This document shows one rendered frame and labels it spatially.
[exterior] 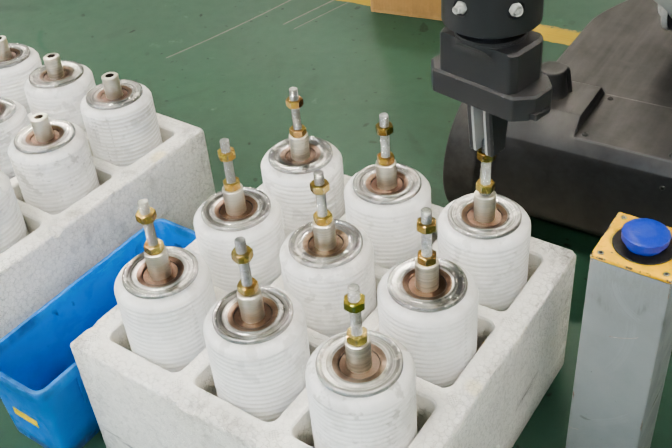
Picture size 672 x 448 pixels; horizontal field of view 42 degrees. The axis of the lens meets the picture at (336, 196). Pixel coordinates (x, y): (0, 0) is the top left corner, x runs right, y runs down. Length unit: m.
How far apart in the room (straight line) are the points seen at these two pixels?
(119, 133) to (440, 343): 0.56
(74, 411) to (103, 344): 0.14
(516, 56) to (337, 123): 0.82
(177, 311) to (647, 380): 0.44
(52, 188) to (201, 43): 0.82
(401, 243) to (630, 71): 0.54
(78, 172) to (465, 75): 0.54
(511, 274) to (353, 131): 0.67
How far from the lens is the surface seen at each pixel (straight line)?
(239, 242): 0.76
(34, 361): 1.12
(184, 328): 0.88
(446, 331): 0.82
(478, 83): 0.80
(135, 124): 1.19
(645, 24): 1.51
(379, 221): 0.94
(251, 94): 1.67
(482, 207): 0.90
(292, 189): 0.99
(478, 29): 0.76
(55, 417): 1.04
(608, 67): 1.38
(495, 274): 0.91
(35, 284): 1.12
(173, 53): 1.87
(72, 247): 1.13
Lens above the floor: 0.81
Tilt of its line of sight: 36 degrees down
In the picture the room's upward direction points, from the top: 5 degrees counter-clockwise
